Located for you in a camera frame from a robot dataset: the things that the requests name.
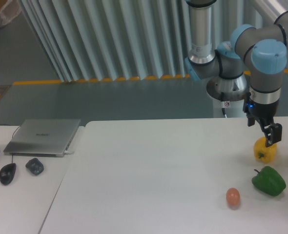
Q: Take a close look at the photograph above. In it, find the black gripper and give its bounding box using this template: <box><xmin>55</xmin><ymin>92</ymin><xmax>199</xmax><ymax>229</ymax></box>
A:
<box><xmin>243</xmin><ymin>93</ymin><xmax>282</xmax><ymax>147</ymax></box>

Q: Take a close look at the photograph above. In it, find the yellow bell pepper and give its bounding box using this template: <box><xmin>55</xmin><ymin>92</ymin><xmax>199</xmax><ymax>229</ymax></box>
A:
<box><xmin>253</xmin><ymin>137</ymin><xmax>277</xmax><ymax>163</ymax></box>

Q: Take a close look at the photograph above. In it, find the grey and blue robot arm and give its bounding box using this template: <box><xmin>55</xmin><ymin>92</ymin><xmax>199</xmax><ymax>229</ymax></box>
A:
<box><xmin>185</xmin><ymin>0</ymin><xmax>288</xmax><ymax>147</ymax></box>

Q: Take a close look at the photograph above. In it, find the green bell pepper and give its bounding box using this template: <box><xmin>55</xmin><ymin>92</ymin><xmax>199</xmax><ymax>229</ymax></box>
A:
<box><xmin>251</xmin><ymin>166</ymin><xmax>286</xmax><ymax>196</ymax></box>

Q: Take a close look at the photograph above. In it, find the brown egg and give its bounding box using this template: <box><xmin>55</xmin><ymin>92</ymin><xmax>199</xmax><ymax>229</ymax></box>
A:
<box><xmin>226</xmin><ymin>188</ymin><xmax>240</xmax><ymax>207</ymax></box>

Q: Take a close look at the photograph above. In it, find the silver closed laptop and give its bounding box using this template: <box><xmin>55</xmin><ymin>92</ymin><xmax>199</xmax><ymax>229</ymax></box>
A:
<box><xmin>3</xmin><ymin>119</ymin><xmax>81</xmax><ymax>157</ymax></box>

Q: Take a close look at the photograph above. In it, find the dark grey small controller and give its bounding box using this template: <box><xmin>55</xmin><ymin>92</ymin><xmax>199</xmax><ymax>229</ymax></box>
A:
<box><xmin>25</xmin><ymin>158</ymin><xmax>44</xmax><ymax>176</ymax></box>

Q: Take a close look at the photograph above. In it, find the black computer mouse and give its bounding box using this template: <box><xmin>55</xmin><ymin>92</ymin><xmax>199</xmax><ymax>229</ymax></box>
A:
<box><xmin>0</xmin><ymin>163</ymin><xmax>17</xmax><ymax>185</ymax></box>

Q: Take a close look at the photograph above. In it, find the black mouse cable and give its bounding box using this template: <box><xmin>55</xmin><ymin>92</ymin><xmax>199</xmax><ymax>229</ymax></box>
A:
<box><xmin>0</xmin><ymin>124</ymin><xmax>24</xmax><ymax>164</ymax></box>

